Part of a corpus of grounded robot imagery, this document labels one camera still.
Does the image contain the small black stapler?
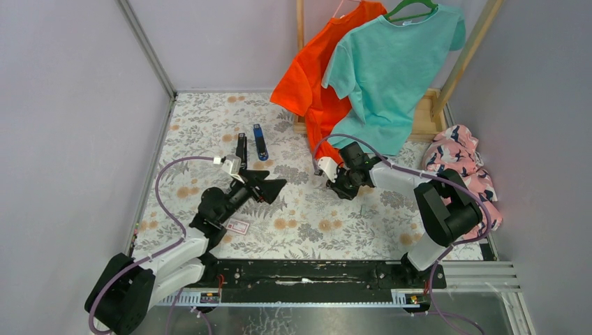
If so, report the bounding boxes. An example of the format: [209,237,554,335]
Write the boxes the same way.
[235,133,248,165]

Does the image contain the red staple box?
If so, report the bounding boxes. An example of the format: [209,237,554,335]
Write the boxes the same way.
[225,218,250,235]

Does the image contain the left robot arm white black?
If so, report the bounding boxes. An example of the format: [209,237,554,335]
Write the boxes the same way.
[84,170,287,334]

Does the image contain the pink clothes hanger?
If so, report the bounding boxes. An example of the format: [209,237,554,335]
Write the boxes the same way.
[332,0,361,19]

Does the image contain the green clothes hanger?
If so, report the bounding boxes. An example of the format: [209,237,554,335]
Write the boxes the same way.
[384,0,438,22]

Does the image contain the pink patterned cloth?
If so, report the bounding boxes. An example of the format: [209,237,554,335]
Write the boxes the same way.
[421,125,503,231]

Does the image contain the wooden clothes rack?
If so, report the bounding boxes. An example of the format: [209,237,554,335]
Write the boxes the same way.
[321,1,500,142]

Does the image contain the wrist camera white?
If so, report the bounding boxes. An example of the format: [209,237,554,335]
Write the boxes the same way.
[213,154,244,183]
[313,156,339,183]

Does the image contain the floral table mat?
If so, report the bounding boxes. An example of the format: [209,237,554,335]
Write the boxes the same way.
[133,93,424,260]

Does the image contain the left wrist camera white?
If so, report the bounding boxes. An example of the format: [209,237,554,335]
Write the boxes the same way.
[213,154,244,183]

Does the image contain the orange t-shirt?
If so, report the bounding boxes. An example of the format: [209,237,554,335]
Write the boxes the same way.
[270,1,386,163]

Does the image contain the teal t-shirt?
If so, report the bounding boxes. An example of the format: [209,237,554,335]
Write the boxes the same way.
[322,4,466,156]

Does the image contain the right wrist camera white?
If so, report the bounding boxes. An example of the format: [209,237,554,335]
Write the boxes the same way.
[313,156,339,183]

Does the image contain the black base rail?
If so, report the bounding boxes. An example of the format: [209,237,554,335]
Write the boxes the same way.
[188,259,447,304]

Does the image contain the blue stapler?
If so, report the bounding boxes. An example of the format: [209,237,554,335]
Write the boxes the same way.
[253,124,269,161]

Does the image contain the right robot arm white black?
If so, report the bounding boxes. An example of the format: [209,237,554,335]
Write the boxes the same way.
[314,142,483,288]

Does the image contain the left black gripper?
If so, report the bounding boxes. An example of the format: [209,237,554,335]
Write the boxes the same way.
[218,168,286,225]

